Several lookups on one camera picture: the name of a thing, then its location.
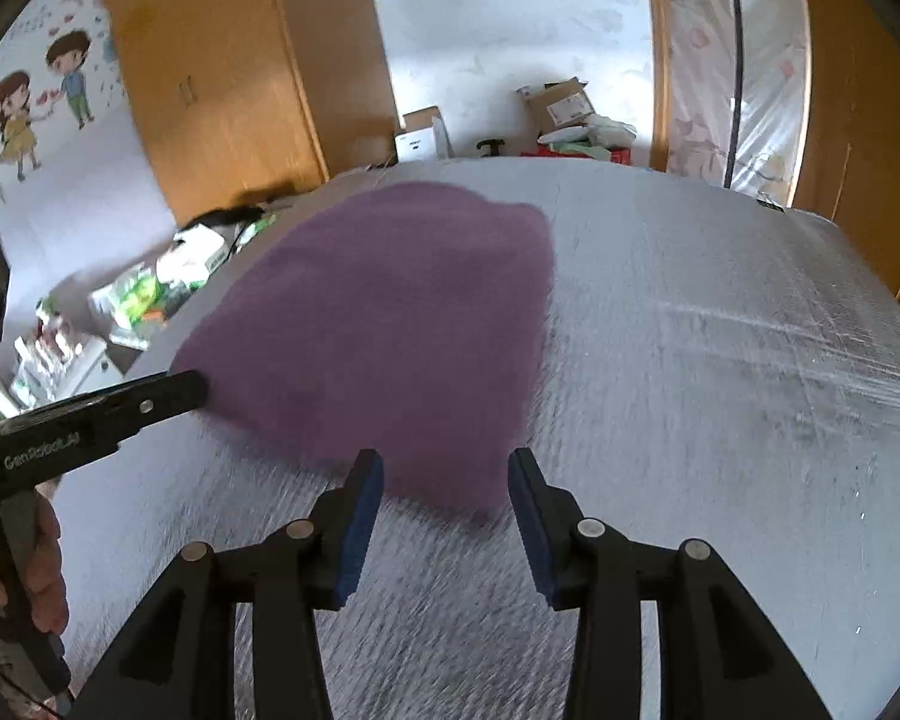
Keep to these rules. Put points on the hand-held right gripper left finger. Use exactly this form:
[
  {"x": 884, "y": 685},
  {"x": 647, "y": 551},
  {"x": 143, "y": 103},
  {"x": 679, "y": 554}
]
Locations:
[{"x": 360, "y": 532}]

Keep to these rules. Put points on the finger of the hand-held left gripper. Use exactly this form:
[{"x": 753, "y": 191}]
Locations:
[{"x": 157, "y": 397}]

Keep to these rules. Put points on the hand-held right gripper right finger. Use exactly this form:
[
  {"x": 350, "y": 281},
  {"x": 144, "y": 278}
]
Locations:
[{"x": 529, "y": 532}]

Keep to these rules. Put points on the purple fleece garment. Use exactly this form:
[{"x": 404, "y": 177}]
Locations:
[{"x": 382, "y": 315}]

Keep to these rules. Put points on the person's left hand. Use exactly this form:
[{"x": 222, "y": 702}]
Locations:
[{"x": 52, "y": 577}]

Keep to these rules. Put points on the white carton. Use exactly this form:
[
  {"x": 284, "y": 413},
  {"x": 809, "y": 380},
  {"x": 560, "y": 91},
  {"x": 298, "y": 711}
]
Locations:
[{"x": 199, "y": 251}]

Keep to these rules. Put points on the wooden wardrobe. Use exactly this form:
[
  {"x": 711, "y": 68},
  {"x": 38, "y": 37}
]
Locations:
[{"x": 225, "y": 75}]

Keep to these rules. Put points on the white cardboard box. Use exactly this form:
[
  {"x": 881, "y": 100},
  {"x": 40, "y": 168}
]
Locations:
[{"x": 424, "y": 136}]

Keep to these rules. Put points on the red bag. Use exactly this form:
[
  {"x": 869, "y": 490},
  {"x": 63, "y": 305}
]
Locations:
[{"x": 615, "y": 156}]

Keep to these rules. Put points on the white plastic bags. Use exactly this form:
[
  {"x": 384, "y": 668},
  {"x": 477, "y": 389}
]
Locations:
[{"x": 600, "y": 133}]

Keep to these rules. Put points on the brown cardboard box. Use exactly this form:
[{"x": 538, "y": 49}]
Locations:
[{"x": 559, "y": 106}]

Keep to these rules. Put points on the black pole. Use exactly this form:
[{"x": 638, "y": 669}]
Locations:
[{"x": 733, "y": 67}]

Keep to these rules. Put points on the clear plastic door curtain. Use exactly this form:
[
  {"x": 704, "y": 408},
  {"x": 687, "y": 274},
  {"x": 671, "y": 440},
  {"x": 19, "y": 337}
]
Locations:
[{"x": 772, "y": 75}]

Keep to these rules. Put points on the wooden door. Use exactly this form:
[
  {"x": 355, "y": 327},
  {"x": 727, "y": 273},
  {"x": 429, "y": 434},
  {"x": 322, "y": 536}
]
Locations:
[{"x": 862, "y": 127}]

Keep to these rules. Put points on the cartoon wall decal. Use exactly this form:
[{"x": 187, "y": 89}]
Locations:
[{"x": 37, "y": 105}]

